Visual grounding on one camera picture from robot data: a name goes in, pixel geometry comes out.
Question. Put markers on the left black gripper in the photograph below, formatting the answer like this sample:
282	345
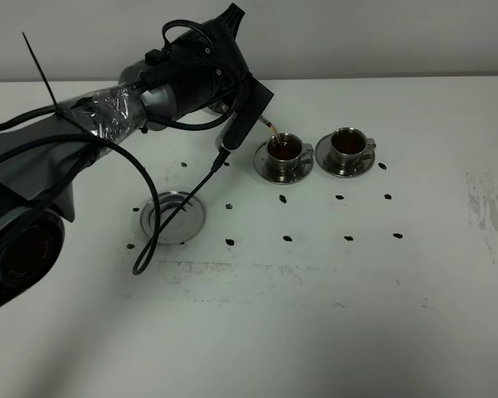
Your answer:
204	65

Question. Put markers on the right steel cup saucer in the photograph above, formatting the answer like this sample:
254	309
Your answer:
323	158

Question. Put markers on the stainless steel teacup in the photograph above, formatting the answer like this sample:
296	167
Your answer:
348	145
288	155

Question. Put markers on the right stainless steel teacup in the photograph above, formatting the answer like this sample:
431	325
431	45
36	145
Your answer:
348	145

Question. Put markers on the steel cup saucer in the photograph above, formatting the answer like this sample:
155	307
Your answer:
283	172
323	158

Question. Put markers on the left stainless steel teacup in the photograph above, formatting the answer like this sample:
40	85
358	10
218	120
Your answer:
288	155

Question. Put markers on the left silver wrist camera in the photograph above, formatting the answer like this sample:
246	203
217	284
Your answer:
246	111

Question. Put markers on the left steel cup saucer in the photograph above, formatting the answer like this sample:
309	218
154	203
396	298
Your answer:
283	172

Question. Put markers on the stainless steel teapot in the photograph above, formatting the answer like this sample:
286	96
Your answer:
219	107

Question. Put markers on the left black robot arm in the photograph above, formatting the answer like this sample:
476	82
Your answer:
43	150

